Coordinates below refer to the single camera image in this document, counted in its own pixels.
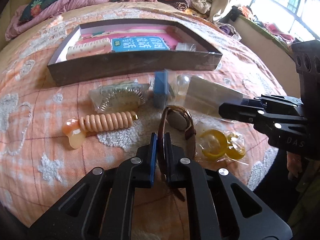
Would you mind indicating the pink quilt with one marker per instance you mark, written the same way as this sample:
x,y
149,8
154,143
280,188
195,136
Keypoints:
x,y
75,1

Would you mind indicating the dark cardboard box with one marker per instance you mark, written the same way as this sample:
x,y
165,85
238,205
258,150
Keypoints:
x,y
125,66

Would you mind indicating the orange patterned blanket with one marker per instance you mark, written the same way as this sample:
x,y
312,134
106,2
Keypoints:
x,y
37,130

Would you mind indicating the small blue box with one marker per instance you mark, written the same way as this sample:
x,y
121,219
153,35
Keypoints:
x,y
160,87

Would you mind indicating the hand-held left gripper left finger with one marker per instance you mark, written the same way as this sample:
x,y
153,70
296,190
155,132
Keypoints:
x,y
153,160

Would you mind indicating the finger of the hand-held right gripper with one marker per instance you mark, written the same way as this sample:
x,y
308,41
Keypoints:
x,y
280,102
240,112

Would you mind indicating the hair accessory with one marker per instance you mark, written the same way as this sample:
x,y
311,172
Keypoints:
x,y
212,95

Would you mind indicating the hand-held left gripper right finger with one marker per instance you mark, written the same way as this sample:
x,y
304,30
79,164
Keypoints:
x,y
172,170

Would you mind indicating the blue printed card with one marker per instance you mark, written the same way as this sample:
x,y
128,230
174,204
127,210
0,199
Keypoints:
x,y
138,44

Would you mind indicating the window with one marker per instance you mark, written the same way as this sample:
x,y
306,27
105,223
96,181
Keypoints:
x,y
287,2

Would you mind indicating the large floral pillow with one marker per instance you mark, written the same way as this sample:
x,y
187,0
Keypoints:
x,y
40,2

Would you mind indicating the pink printed sheet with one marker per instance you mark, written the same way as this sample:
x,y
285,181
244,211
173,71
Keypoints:
x,y
172,38

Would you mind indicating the windowsill clutter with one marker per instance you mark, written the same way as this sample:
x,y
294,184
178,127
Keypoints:
x,y
265,27

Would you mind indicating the pale pink hair comb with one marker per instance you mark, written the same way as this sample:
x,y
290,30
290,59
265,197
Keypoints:
x,y
90,47

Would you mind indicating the peach spiral hair clip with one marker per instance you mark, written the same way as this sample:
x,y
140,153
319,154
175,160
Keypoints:
x,y
107,121

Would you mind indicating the yellow rings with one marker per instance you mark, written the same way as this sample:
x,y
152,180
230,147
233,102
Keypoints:
x,y
212,146

